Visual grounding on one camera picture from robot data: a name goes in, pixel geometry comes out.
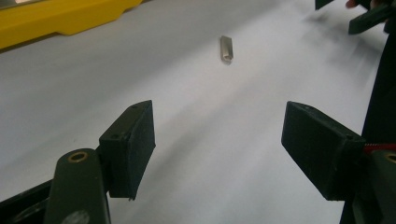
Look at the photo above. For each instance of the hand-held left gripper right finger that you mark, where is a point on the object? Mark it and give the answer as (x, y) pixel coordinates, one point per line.
(320, 146)

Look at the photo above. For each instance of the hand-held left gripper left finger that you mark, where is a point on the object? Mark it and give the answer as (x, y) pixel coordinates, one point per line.
(127, 149)

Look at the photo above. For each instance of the small silver metal piece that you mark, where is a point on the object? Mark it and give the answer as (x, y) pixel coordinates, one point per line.
(226, 49)

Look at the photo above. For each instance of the yellow plastic case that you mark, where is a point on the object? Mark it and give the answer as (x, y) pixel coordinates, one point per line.
(62, 15)

